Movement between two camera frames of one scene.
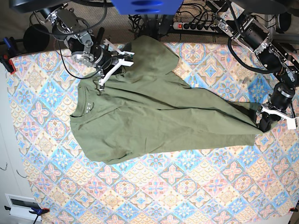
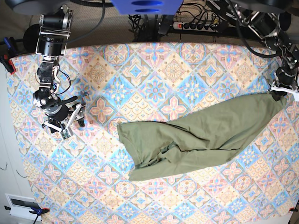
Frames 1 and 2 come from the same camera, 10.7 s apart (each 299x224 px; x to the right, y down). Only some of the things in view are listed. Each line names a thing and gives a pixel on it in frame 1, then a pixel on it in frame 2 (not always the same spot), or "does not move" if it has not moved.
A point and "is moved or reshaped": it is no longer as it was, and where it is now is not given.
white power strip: x=195 y=26 does not move
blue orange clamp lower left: x=37 y=212 does not move
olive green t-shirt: x=142 y=108 is moved or reshaped
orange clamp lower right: x=293 y=209 does not move
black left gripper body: x=115 y=57 to x=59 y=112
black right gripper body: x=266 y=120 to x=277 y=94
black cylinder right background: x=284 y=20 does not move
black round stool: x=36 y=38 does not move
